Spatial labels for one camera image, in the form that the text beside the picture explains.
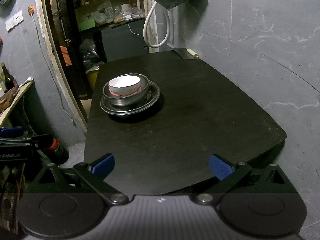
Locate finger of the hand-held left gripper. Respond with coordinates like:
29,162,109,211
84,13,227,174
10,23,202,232
0,126,24,138
0,134,54,151

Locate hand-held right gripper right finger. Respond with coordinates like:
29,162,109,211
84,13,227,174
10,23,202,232
192,154,292,205

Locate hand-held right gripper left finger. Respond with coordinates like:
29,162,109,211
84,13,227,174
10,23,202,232
31,154,129,205

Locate large stainless steel plate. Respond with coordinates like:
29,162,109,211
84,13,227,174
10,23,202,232
100,81,161,117

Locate stainless steel bowl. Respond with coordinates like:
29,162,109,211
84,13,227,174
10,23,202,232
103,73,150,106

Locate wooden shelf board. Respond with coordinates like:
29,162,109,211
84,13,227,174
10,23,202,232
0,76,34,128

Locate dark glass bottle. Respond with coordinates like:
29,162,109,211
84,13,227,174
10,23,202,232
0,62,16,92

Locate yellow plastic box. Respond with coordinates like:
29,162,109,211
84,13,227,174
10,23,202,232
86,67,99,91

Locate black plastic bag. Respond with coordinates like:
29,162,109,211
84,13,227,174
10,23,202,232
79,38,106,71

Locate dark wooden door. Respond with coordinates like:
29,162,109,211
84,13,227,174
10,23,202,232
43,0,83,98

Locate kitchen cleaver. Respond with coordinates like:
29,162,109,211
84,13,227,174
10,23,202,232
167,43,201,61

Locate dark grey cabinet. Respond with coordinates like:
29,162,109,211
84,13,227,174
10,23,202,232
100,21,151,63

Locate green box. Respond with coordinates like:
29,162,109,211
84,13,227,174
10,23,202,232
77,18,97,32

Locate clear food bags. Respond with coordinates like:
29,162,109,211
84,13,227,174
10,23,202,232
96,6,145,26

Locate wooden storage shelves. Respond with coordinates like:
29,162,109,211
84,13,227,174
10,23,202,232
74,0,143,28

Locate white power cable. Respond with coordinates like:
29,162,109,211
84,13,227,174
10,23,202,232
31,15,76,128

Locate white wall switch panel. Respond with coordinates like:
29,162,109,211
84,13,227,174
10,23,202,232
5,10,24,33

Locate white charging cable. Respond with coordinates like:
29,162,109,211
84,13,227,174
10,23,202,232
123,13,146,37

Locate white flexible hose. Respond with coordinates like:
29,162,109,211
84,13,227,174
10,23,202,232
143,1,171,49

